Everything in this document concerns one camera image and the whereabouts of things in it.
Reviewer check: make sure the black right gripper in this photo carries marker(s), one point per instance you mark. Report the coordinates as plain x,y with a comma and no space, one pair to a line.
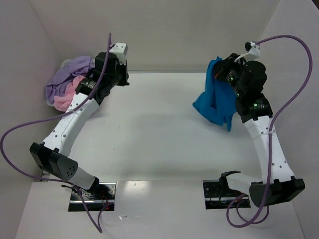
225,68

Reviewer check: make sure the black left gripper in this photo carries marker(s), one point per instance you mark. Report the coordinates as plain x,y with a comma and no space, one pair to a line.
125,73

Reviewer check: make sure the blue t shirt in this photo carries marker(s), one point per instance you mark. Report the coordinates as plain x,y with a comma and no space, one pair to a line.
217,102

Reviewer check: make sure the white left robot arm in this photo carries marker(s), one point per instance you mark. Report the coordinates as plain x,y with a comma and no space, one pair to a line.
52,155

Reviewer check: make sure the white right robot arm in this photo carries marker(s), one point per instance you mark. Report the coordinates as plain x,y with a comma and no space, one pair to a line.
278,183

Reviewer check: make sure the lavender t shirt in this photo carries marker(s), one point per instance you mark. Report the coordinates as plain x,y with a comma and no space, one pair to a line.
70,69

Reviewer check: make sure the pink t shirt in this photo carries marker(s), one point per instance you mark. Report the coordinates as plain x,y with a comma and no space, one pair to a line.
62,103

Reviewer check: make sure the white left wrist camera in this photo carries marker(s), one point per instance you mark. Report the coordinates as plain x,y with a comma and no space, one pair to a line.
120,50

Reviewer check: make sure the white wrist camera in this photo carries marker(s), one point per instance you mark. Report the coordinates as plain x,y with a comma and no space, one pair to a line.
120,50
253,51

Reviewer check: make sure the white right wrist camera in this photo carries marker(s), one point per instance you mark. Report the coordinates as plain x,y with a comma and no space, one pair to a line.
253,51

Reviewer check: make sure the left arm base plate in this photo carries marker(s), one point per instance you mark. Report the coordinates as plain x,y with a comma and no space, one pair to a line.
106,198

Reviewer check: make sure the metal table edge bracket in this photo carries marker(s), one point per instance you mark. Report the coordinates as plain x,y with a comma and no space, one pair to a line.
45,176

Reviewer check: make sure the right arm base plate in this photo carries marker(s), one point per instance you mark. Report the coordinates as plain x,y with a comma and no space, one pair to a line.
215,197

